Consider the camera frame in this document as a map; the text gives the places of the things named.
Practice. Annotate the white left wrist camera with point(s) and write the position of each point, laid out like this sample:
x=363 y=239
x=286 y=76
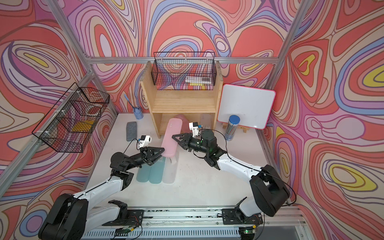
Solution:
x=144 y=141

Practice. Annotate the grey felt eraser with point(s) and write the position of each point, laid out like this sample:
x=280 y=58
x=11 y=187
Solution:
x=131 y=131

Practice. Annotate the white board pink frame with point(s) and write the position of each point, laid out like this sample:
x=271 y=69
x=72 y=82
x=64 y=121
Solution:
x=252 y=105

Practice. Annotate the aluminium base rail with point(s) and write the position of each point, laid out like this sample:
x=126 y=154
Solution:
x=114 y=223

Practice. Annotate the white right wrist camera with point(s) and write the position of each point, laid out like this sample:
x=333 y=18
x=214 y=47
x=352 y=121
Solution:
x=194 y=128

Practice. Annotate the colored pencil tube blue lid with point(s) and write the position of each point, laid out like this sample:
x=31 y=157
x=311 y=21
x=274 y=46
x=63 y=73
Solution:
x=232 y=125

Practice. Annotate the wooden board easel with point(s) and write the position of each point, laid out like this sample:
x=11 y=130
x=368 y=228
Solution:
x=245 y=129

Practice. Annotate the black wire basket on frame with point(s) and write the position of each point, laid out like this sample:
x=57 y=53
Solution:
x=76 y=104

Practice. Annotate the blue pen cup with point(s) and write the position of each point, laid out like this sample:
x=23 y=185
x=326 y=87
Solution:
x=136 y=110

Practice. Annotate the silver box in basket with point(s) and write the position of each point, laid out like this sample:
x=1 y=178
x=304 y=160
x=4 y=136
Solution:
x=192 y=80

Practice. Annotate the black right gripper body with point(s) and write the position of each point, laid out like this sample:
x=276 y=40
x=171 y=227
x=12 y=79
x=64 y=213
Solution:
x=194 y=143

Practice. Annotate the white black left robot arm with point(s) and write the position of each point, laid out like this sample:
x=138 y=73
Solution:
x=72 y=216

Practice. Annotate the teal pencil case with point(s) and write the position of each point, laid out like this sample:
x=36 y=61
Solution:
x=143 y=174
x=157 y=171

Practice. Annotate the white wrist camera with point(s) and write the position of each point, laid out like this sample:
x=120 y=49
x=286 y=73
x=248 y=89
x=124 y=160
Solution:
x=144 y=141
x=194 y=128

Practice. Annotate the black wire basket on shelf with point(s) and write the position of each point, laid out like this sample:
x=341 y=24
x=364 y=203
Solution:
x=171 y=68

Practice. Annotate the wooden two-tier shelf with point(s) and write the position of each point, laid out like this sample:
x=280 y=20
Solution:
x=164 y=105

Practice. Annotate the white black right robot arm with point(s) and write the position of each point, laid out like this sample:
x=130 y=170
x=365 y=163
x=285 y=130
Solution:
x=269 y=191

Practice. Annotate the pink pencil case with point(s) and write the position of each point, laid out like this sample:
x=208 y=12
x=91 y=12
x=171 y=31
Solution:
x=185 y=123
x=169 y=144

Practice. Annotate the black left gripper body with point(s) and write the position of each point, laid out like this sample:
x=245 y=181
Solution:
x=142 y=156

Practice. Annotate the yellow item in side basket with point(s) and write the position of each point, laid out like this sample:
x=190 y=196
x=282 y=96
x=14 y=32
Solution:
x=82 y=126

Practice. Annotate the clear pencil case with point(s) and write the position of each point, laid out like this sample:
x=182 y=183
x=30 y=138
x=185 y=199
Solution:
x=170 y=170
x=205 y=121

